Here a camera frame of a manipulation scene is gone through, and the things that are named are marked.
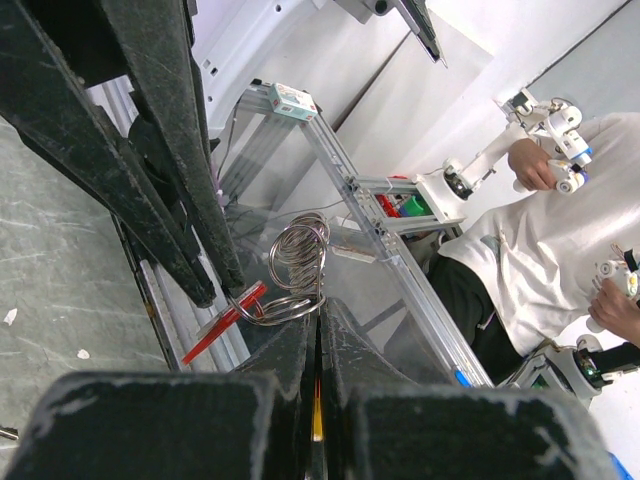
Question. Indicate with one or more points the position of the large keyring with yellow handle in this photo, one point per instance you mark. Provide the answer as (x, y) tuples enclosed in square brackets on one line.
[(296, 265)]

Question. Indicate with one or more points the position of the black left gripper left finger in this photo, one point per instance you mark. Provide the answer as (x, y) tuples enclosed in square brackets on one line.
[(250, 423)]

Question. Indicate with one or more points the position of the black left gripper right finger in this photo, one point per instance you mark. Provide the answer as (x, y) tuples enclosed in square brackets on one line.
[(378, 424)]

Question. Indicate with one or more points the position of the red key tag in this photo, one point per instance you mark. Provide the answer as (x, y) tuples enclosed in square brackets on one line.
[(218, 325)]

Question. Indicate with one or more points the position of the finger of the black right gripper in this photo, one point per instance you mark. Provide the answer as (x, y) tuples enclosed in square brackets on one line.
[(156, 43), (45, 102)]

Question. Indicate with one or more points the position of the small card box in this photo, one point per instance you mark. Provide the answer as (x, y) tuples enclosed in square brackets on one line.
[(292, 103)]

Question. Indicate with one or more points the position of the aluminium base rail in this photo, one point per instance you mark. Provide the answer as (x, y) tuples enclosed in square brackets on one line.
[(176, 318)]

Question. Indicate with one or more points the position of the person in white shirt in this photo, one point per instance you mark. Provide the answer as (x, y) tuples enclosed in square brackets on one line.
[(523, 272)]

